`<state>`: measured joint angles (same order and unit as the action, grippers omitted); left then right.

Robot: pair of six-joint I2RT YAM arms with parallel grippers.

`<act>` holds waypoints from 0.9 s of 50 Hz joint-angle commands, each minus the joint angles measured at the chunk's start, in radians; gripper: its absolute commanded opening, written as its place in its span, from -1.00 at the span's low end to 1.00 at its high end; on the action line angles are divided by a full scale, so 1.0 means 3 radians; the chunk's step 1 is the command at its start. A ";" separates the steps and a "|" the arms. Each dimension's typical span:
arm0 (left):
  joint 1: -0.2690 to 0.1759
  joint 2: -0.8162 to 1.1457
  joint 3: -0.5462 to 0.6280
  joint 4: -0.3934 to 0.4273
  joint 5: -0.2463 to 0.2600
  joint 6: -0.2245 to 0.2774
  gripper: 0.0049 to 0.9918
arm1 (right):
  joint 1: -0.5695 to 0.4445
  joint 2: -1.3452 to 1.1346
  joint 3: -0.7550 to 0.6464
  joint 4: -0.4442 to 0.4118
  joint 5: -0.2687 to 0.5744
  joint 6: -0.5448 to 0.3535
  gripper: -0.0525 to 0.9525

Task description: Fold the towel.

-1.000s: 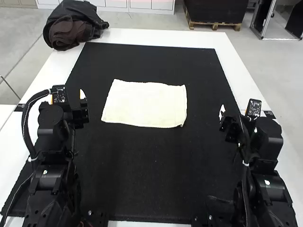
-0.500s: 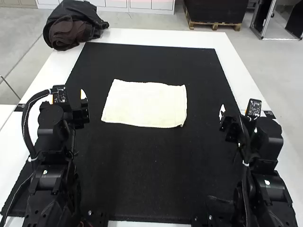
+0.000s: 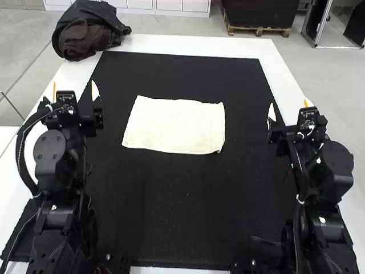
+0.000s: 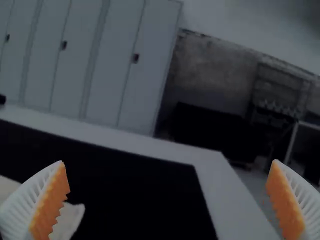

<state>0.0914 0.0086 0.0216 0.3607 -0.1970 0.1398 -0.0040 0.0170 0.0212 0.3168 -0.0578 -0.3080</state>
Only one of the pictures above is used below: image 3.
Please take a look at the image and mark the black jacket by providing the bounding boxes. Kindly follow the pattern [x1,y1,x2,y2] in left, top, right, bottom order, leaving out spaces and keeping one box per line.
[51,0,133,62]

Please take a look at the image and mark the brown garment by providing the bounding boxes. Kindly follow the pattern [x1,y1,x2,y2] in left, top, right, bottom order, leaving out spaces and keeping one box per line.
[58,18,113,58]

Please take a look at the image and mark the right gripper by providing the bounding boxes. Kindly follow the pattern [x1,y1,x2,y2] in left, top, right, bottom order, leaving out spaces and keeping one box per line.
[266,97,329,158]

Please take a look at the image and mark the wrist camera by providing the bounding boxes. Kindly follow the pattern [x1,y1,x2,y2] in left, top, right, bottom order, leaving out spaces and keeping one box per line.
[55,90,79,119]
[297,106,318,135]

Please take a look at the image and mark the metal frame cart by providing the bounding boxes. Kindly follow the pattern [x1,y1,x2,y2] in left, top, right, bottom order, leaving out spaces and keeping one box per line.
[299,0,365,50]

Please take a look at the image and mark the black stacked sheets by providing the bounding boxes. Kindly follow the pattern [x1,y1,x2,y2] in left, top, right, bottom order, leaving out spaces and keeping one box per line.
[221,0,306,28]

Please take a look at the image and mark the pale towel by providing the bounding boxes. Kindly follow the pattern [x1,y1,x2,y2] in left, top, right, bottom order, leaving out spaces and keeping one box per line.
[121,95,226,155]

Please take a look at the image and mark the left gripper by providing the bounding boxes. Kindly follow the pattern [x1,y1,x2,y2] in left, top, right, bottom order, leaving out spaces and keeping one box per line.
[42,80,104,138]

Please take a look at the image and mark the black mat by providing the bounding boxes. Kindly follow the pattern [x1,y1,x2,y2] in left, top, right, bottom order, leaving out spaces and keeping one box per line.
[0,50,358,271]

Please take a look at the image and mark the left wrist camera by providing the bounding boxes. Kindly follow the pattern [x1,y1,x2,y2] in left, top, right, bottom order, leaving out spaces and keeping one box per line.
[55,90,79,119]

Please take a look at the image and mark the black cable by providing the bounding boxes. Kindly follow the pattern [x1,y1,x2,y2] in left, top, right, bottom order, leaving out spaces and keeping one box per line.
[16,108,55,198]

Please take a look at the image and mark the wooden pallet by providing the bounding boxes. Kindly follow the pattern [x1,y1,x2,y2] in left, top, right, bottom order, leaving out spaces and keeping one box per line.
[221,5,293,38]

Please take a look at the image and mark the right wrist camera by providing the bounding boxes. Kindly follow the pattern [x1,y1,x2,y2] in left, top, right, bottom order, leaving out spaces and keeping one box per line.
[297,106,318,135]

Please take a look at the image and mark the white cupboard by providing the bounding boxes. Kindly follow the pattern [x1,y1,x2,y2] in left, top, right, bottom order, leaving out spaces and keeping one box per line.
[42,0,212,13]

